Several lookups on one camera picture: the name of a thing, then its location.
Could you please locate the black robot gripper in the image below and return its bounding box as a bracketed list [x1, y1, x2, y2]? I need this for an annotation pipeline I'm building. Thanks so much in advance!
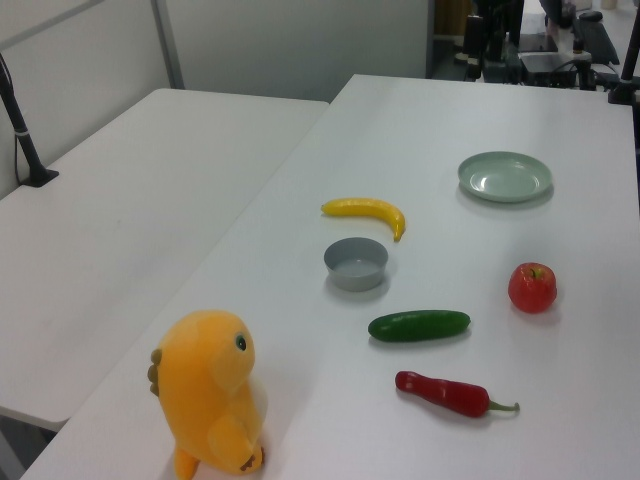
[464, 0, 524, 67]

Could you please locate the red apple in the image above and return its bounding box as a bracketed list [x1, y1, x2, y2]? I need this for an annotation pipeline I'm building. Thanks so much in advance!
[507, 261, 559, 315]

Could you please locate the grey bowl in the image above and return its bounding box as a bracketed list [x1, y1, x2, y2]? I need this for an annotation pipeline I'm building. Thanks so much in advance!
[322, 236, 390, 293]

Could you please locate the black electronics box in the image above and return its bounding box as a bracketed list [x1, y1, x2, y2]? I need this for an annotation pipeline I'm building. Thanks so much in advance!
[517, 50, 592, 89]

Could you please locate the pale green plate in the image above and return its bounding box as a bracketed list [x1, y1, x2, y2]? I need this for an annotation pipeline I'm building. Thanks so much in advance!
[456, 150, 555, 204]

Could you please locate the black clamp stand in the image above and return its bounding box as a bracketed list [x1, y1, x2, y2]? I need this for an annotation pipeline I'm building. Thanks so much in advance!
[606, 29, 640, 106]

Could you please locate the yellow banana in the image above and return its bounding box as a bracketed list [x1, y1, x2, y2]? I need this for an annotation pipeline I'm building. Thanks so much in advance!
[320, 197, 407, 243]

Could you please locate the green cucumber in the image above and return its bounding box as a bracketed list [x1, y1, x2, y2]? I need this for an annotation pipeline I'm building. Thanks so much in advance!
[367, 309, 472, 344]

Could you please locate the red chili pepper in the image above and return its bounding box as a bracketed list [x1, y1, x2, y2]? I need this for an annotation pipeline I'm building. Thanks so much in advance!
[394, 370, 522, 420]

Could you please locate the white side table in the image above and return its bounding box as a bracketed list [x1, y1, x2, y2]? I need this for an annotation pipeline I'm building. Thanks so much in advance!
[0, 87, 331, 433]

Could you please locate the orange plush toy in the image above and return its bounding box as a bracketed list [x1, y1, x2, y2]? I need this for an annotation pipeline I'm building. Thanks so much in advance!
[148, 309, 268, 480]

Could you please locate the black camera stand pole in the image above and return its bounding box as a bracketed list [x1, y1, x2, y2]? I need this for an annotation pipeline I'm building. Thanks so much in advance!
[0, 52, 60, 188]

